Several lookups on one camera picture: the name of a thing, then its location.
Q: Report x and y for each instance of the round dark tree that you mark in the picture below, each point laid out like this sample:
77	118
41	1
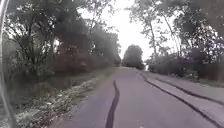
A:
133	57

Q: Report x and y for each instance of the grey asphalt road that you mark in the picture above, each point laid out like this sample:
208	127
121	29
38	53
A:
140	100

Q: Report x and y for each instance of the row of dense trees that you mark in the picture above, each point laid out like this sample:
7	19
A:
60	40

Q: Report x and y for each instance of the grass verge with leaf litter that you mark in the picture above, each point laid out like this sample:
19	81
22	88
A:
50	100

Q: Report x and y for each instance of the grass verge with bushes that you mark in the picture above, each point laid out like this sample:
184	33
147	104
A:
186	79

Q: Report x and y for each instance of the row of tall trees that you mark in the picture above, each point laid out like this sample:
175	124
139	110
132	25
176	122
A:
196	40

